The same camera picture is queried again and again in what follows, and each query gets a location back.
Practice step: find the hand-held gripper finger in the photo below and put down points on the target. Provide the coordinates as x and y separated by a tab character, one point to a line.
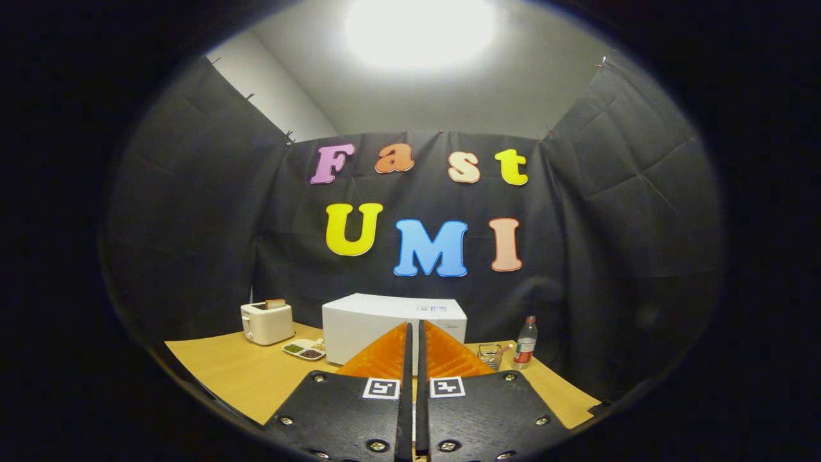
406	417
422	417

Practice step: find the white toaster oven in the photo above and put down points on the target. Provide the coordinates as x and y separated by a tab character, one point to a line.
365	321

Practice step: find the white bread toaster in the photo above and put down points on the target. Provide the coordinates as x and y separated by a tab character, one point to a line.
269	324

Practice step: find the red striped straw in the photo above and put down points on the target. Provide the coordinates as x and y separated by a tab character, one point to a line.
507	348

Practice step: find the clear bottle with red label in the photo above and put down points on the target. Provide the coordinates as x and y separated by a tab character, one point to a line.
524	346

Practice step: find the white divided bean dish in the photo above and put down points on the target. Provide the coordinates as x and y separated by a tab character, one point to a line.
301	349

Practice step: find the toasted bread slice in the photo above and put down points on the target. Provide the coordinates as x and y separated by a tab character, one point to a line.
275	303

